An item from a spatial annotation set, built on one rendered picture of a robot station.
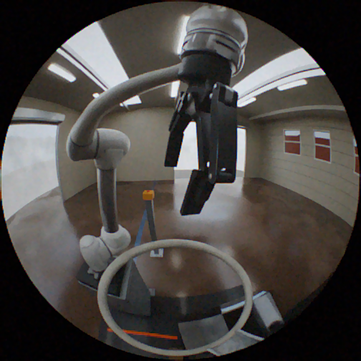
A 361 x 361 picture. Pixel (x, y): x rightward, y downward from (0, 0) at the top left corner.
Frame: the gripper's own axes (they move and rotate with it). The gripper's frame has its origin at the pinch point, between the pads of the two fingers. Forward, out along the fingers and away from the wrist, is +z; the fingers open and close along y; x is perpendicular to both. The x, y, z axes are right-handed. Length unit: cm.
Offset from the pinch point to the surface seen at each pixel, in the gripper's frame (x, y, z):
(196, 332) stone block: 9, 56, 66
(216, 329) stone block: 17, 54, 56
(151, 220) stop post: 8, -76, 118
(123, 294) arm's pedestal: -25, 18, 72
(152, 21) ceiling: -44, -167, -198
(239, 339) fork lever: 11, 50, 25
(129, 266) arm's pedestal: -20, -6, 81
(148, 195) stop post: 4, -88, 83
